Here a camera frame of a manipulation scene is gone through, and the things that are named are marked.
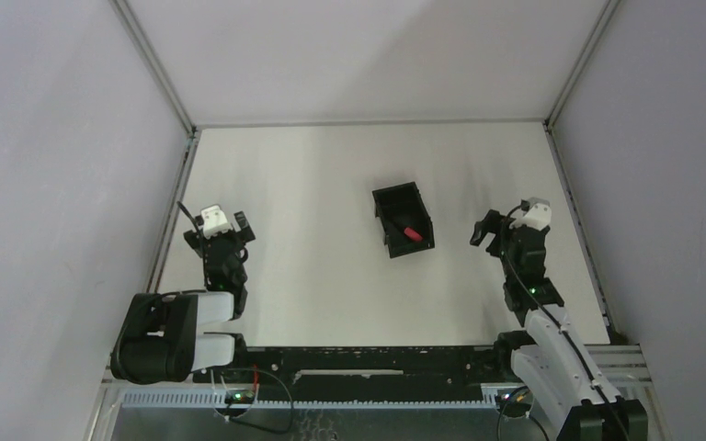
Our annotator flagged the red handled screwdriver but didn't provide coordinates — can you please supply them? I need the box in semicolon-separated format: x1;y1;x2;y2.
389;219;424;243

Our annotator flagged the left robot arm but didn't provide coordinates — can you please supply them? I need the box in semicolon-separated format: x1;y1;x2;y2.
109;205;256;385

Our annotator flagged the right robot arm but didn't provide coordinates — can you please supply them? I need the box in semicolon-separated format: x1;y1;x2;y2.
470;200;649;440

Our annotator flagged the black plastic bin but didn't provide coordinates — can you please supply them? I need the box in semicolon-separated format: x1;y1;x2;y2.
372;182;435;259

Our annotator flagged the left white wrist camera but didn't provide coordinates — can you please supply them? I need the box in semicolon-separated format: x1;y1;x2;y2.
199;204;233;239

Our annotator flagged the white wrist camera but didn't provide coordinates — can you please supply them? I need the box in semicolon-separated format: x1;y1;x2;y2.
509;198;552;232
199;204;233;239

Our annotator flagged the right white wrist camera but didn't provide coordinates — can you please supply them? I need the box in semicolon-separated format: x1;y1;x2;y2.
509;198;552;232

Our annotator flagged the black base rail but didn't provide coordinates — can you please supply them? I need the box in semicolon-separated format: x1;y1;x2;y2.
191;345;516;403

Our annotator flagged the left circuit board with wires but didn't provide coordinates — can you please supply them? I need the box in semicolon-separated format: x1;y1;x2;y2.
210;365;296;436

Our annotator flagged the circuit board with wires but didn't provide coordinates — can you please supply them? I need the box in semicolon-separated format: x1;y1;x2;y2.
210;365;296;436
495;386;550;441

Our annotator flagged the right circuit board with wires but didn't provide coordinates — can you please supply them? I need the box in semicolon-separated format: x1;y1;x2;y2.
495;386;550;441

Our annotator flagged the grey cable duct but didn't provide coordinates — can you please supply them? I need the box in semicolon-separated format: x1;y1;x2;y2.
120;389;500;410

